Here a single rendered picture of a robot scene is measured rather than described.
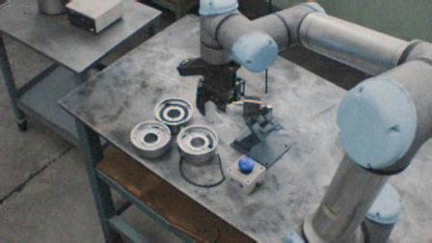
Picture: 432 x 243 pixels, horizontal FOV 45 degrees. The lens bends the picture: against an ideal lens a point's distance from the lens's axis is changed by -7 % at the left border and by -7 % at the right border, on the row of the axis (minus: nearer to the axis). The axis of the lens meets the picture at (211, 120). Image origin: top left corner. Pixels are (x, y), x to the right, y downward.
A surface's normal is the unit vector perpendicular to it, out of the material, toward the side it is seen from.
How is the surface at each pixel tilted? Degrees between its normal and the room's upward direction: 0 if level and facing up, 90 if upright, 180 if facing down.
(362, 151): 83
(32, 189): 0
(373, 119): 83
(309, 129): 0
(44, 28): 0
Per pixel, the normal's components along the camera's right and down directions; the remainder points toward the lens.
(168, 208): 0.00, -0.71
